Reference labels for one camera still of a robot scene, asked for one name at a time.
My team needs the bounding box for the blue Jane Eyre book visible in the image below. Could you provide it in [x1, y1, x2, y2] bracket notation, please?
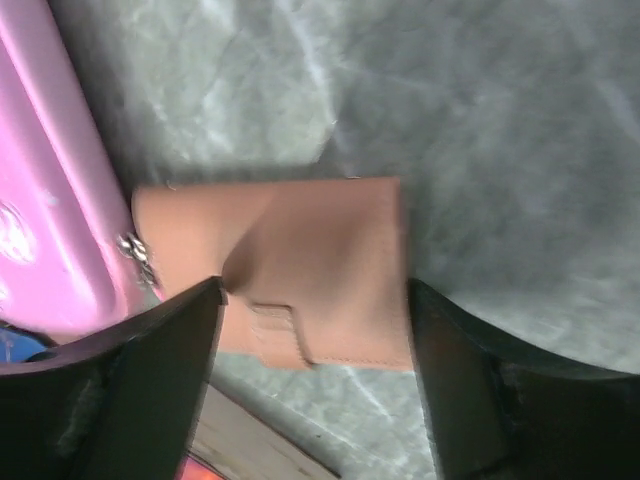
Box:
[189, 385, 340, 480]

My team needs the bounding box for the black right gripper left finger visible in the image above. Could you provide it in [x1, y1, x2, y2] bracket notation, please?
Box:
[1, 277, 226, 479]

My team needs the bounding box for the pink cartoon pencil case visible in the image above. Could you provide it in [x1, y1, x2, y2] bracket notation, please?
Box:
[1, 1, 152, 336]

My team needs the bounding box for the brown leather wallet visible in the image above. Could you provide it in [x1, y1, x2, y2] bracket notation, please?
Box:
[132, 177, 412, 371]

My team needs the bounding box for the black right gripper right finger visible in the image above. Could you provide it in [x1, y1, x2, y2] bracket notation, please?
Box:
[408, 279, 639, 479]

